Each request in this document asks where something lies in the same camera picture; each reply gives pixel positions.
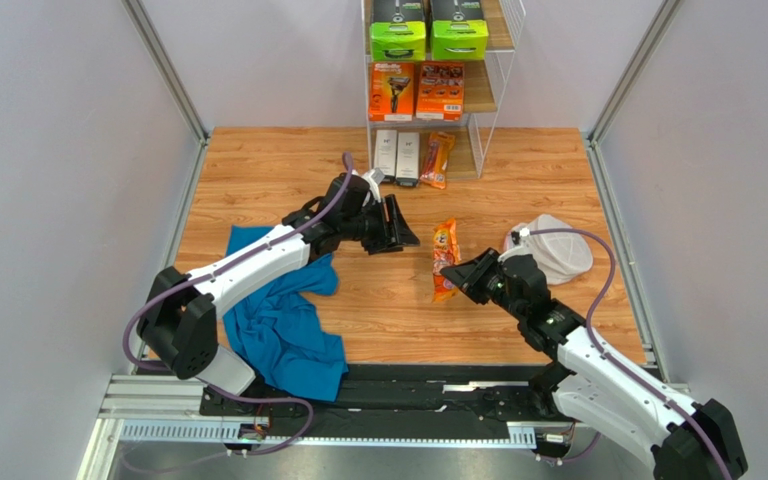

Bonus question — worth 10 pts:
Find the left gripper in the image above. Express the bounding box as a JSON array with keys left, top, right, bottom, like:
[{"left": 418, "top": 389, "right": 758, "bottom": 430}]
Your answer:
[{"left": 340, "top": 194, "right": 421, "bottom": 256}]

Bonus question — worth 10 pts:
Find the orange disposable razor pack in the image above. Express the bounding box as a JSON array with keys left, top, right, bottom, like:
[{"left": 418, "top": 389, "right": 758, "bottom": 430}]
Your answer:
[{"left": 432, "top": 218, "right": 461, "bottom": 302}]

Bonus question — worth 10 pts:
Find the orange toothbrush pack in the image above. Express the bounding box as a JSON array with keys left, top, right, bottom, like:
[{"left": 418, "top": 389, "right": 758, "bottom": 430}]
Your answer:
[{"left": 419, "top": 132, "right": 456, "bottom": 190}]

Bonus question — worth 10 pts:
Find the white tall box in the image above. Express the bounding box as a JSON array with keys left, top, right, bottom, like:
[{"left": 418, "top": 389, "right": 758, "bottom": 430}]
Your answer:
[
  {"left": 395, "top": 131, "right": 421, "bottom": 187},
  {"left": 373, "top": 129, "right": 398, "bottom": 183}
]

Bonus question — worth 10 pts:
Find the black green razor box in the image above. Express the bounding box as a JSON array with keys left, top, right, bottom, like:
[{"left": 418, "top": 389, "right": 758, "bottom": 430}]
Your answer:
[
  {"left": 430, "top": 0, "right": 489, "bottom": 61},
  {"left": 368, "top": 0, "right": 427, "bottom": 62}
]

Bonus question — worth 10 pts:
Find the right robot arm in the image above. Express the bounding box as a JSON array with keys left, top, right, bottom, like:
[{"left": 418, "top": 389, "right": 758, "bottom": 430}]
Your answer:
[{"left": 440, "top": 249, "right": 749, "bottom": 479}]

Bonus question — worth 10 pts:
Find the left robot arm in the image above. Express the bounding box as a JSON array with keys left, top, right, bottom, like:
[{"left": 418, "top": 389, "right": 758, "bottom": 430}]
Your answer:
[{"left": 128, "top": 171, "right": 420, "bottom": 396}]

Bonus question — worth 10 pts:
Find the orange razor box front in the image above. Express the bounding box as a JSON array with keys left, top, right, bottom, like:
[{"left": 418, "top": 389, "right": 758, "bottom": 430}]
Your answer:
[{"left": 367, "top": 62, "right": 415, "bottom": 122}]

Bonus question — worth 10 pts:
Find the orange razor box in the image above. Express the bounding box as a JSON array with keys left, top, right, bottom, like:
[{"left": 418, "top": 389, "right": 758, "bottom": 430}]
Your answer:
[
  {"left": 415, "top": 61, "right": 465, "bottom": 122},
  {"left": 367, "top": 62, "right": 415, "bottom": 122}
]

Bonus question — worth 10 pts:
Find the orange razor box back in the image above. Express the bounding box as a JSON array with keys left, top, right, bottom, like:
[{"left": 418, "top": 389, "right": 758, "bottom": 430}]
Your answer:
[{"left": 415, "top": 61, "right": 465, "bottom": 122}]

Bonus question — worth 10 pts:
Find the blue cloth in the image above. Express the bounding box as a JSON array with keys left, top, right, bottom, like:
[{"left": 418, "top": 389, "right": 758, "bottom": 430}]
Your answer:
[{"left": 223, "top": 254, "right": 348, "bottom": 402}]

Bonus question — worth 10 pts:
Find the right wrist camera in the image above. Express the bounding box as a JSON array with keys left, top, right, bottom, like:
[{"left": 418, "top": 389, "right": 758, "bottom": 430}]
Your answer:
[{"left": 499, "top": 226, "right": 532, "bottom": 263}]

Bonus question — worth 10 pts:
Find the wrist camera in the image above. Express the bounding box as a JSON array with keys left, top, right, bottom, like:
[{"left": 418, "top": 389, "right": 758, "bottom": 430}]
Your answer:
[
  {"left": 355, "top": 168, "right": 385, "bottom": 205},
  {"left": 499, "top": 226, "right": 532, "bottom": 263}
]

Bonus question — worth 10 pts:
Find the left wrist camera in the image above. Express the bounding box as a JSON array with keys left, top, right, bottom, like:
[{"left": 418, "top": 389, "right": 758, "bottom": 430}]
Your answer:
[{"left": 355, "top": 168, "right": 385, "bottom": 205}]

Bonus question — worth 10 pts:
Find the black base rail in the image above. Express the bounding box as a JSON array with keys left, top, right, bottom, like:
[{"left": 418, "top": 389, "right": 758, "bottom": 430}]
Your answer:
[{"left": 198, "top": 364, "right": 588, "bottom": 448}]

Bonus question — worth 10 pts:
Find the white wire shelf rack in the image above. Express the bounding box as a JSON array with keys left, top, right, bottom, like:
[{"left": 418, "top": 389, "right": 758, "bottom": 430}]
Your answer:
[{"left": 361, "top": 1, "right": 526, "bottom": 186}]

